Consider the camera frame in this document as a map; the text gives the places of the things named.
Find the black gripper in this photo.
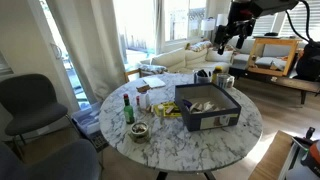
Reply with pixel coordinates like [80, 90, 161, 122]
[214, 9, 256, 55]

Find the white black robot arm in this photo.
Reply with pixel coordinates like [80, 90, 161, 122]
[214, 0, 320, 81]

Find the navy blue cardboard box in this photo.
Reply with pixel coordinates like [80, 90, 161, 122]
[174, 83, 241, 131]

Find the small brown box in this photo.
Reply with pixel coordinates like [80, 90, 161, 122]
[136, 84, 151, 93]

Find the white table lamp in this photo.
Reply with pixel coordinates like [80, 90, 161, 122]
[201, 17, 216, 34]

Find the amber jar yellow lid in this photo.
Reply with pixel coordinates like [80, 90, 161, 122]
[212, 66, 223, 84]

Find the cream sofa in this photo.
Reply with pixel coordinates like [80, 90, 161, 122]
[139, 35, 301, 75]

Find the metal tin can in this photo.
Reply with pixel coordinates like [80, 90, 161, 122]
[217, 73, 230, 89]

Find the white pill bottle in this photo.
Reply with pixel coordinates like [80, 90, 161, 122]
[227, 76, 235, 88]

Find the patterned grey cushion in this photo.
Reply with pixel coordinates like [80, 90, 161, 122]
[139, 64, 167, 74]

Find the white notepad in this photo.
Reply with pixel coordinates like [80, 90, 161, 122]
[143, 77, 166, 88]

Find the yellow flat package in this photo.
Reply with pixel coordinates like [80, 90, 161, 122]
[153, 102, 181, 118]

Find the small white plastic bottle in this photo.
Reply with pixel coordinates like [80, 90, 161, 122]
[139, 91, 150, 109]

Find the green glass bottle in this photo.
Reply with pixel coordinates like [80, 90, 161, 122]
[123, 94, 135, 124]

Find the light wooden bench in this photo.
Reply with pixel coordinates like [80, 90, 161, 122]
[248, 131, 292, 180]

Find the ceramic mug with contents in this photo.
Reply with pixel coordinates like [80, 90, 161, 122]
[129, 122, 150, 144]

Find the white curtain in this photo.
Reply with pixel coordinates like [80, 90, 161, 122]
[47, 0, 125, 103]

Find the plastic storage bin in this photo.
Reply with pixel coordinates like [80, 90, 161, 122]
[71, 102, 108, 152]

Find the blue grey chair foreground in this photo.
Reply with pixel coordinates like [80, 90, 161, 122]
[0, 139, 100, 180]

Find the dark grey chair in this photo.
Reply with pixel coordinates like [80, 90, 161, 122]
[0, 74, 70, 157]

